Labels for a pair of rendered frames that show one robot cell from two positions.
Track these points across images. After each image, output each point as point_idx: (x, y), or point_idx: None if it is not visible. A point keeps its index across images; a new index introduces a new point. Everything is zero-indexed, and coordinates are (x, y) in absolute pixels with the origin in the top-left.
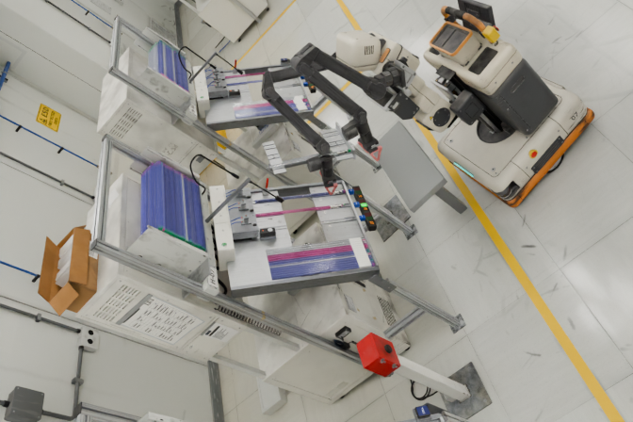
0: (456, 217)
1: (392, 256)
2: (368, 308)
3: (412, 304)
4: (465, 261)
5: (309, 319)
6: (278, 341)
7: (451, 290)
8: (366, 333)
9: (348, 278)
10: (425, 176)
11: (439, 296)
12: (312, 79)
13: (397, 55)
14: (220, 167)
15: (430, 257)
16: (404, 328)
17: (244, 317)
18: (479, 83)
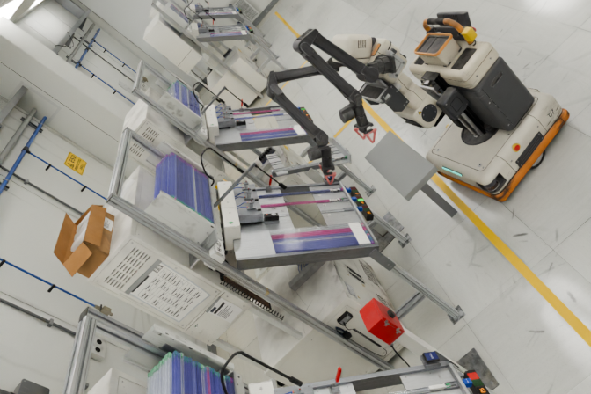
0: (448, 221)
1: None
2: (368, 299)
3: None
4: (460, 257)
5: (311, 309)
6: (280, 325)
7: (448, 285)
8: None
9: (348, 254)
10: (417, 168)
11: (436, 292)
12: (312, 59)
13: (386, 48)
14: (228, 161)
15: (425, 259)
16: (404, 315)
17: (248, 297)
18: (462, 76)
